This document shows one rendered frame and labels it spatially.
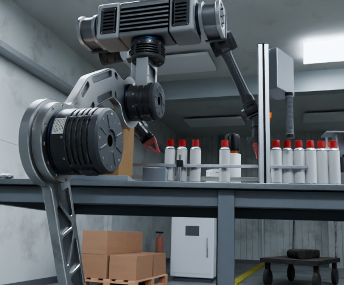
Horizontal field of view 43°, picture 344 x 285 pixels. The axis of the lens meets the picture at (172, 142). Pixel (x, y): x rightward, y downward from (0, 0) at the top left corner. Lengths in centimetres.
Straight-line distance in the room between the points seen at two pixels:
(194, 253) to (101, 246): 155
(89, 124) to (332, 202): 94
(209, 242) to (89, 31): 463
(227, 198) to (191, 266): 457
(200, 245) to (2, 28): 365
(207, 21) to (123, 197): 72
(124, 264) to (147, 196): 339
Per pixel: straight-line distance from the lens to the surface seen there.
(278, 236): 1054
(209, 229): 609
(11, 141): 492
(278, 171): 203
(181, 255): 615
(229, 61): 220
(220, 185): 157
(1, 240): 486
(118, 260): 501
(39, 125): 114
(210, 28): 168
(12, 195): 178
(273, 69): 200
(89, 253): 517
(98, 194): 166
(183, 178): 202
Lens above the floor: 65
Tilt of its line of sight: 12 degrees up
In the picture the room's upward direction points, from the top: 2 degrees clockwise
